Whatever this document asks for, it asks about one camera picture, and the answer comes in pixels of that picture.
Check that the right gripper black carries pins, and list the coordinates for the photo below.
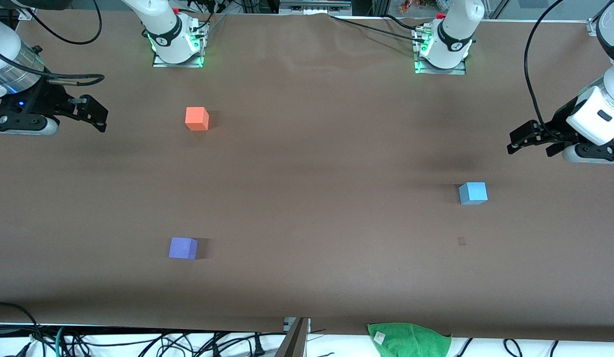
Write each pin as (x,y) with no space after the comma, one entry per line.
(50,100)

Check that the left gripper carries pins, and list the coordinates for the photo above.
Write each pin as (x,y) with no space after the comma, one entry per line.
(558,127)

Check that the light blue foam block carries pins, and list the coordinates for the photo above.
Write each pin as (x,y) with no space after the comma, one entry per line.
(472,193)

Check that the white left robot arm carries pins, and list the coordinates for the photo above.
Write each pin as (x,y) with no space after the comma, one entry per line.
(451,29)

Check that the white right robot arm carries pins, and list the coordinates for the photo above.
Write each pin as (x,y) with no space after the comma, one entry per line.
(163,29)

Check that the orange foam block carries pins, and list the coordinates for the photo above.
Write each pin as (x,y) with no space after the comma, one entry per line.
(196,119)

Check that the purple foam block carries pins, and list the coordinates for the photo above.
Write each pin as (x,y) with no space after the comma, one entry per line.
(182,248)

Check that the brown table cover sheet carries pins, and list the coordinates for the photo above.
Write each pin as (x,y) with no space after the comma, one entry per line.
(307,173)

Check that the green microfibre cloth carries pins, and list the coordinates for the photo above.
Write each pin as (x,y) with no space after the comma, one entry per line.
(411,341)

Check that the white cloth label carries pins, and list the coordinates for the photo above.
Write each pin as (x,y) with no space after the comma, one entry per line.
(379,337)

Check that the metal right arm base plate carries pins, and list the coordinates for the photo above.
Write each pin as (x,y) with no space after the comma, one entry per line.
(159,62)

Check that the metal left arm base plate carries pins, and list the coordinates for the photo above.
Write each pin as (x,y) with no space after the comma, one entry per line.
(460,71)

